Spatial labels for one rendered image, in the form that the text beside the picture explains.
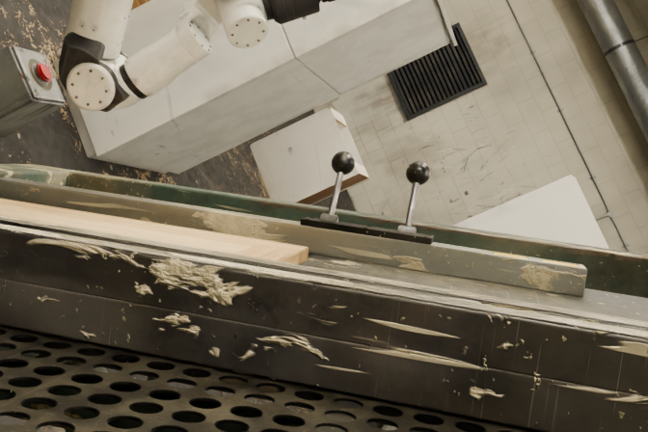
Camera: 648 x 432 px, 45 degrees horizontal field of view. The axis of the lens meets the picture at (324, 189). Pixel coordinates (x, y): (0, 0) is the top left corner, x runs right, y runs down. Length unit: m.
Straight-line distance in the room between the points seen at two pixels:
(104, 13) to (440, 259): 0.64
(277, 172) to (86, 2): 4.93
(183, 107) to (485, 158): 5.98
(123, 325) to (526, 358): 0.27
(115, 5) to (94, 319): 0.78
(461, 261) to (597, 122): 8.06
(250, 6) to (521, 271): 0.56
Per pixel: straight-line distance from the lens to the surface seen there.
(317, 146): 6.07
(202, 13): 1.30
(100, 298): 0.58
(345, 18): 3.38
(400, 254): 1.15
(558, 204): 4.64
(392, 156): 9.22
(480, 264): 1.15
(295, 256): 1.03
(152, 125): 3.59
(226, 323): 0.54
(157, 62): 1.28
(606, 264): 1.40
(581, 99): 9.20
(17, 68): 1.60
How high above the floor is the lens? 1.64
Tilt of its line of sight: 12 degrees down
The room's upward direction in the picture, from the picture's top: 65 degrees clockwise
